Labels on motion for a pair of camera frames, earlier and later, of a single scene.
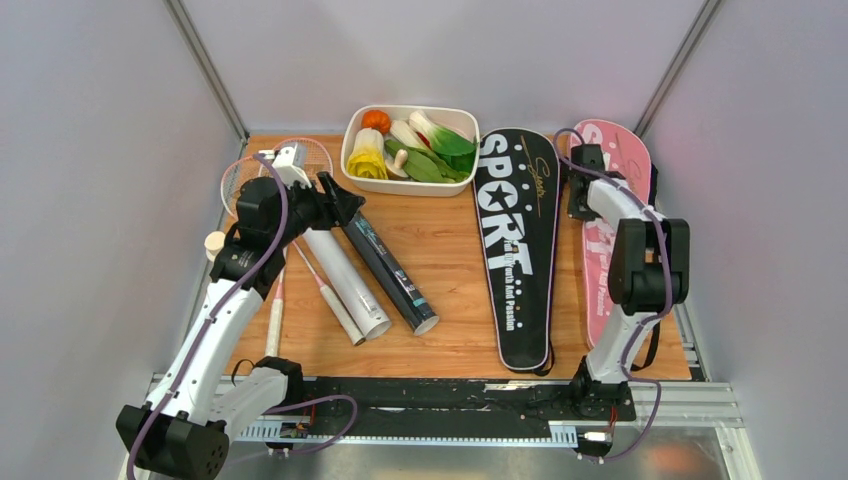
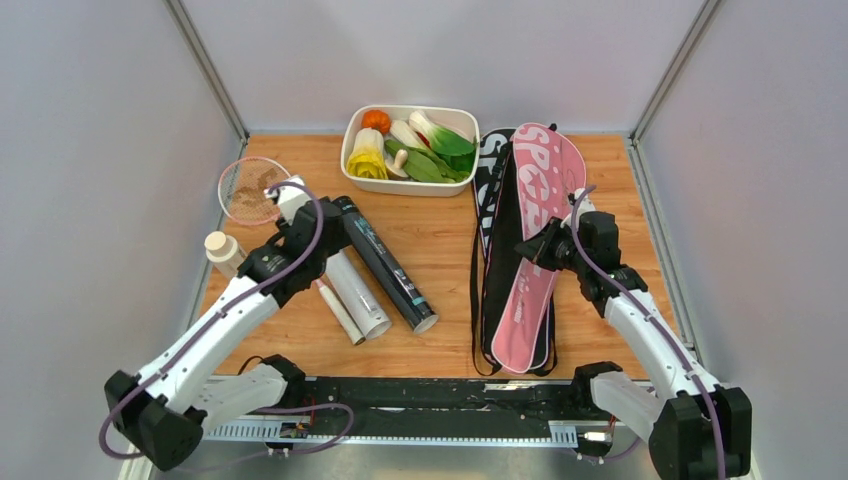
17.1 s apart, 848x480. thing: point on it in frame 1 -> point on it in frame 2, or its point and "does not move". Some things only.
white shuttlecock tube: x=365 y=311 does not move
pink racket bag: x=627 y=156 -> x=551 y=168
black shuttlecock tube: x=419 y=317 does not move
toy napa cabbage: x=368 y=159 does not move
